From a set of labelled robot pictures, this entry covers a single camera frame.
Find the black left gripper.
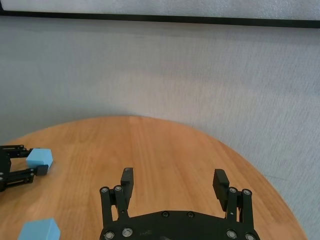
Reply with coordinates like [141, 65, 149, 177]
[0, 144, 49, 192]

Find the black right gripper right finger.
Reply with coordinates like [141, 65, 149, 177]
[211, 169, 253, 225]

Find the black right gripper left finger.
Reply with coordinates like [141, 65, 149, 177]
[99, 167, 135, 223]

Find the blue cube block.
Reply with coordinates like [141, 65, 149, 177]
[17, 217, 61, 240]
[25, 148, 54, 173]

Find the black wall rail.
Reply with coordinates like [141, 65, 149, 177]
[0, 9, 320, 29]

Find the white wall panel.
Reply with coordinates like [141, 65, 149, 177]
[0, 0, 320, 21]

